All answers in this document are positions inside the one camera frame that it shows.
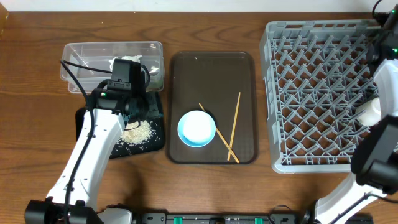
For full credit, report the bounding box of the wooden chopstick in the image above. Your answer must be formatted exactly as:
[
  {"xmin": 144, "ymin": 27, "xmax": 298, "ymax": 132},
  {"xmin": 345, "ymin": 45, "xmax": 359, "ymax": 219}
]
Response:
[
  {"xmin": 199, "ymin": 103, "xmax": 240, "ymax": 164},
  {"xmin": 227, "ymin": 92, "xmax": 241, "ymax": 161}
]

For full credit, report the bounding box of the cream white cup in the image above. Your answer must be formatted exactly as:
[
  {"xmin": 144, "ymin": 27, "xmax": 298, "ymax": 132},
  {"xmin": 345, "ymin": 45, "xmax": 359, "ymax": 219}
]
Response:
[{"xmin": 355, "ymin": 97, "xmax": 381, "ymax": 126}]

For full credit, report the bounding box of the light blue small bowl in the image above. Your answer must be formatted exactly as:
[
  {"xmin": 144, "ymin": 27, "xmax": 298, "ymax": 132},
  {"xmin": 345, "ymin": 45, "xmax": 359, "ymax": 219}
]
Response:
[{"xmin": 177, "ymin": 110, "xmax": 216, "ymax": 147}]

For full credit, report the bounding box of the clear plastic waste bin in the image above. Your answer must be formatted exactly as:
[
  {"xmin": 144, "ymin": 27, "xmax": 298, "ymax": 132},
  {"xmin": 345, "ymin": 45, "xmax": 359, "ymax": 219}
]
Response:
[{"xmin": 62, "ymin": 41, "xmax": 164, "ymax": 93}]

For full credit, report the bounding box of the grey plastic dishwasher rack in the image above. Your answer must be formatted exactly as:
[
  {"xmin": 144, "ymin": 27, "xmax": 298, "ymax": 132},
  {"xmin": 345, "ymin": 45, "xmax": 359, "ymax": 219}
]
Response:
[{"xmin": 259, "ymin": 19, "xmax": 380, "ymax": 174}]

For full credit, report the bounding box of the pile of rice grains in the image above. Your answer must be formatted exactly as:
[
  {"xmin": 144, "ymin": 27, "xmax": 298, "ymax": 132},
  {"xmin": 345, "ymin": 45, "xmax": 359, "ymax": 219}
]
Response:
[{"xmin": 111, "ymin": 119, "xmax": 165, "ymax": 157}]

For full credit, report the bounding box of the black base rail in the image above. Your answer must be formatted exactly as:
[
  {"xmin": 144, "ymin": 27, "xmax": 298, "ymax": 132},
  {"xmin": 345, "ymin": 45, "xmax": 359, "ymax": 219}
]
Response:
[{"xmin": 105, "ymin": 203, "xmax": 374, "ymax": 224}]

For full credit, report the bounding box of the brown serving tray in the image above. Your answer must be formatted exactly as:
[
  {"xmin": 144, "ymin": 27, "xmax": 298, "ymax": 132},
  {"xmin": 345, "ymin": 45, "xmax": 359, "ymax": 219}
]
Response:
[{"xmin": 165, "ymin": 52, "xmax": 259, "ymax": 165}]

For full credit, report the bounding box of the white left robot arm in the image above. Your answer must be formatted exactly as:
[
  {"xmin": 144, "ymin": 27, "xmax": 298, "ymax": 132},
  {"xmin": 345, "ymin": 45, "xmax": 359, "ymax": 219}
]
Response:
[{"xmin": 24, "ymin": 59, "xmax": 150, "ymax": 223}]

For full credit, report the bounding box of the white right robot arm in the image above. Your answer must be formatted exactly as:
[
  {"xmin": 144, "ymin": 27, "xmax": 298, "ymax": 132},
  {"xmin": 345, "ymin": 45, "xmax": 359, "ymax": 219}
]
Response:
[{"xmin": 302, "ymin": 7, "xmax": 397, "ymax": 223}]

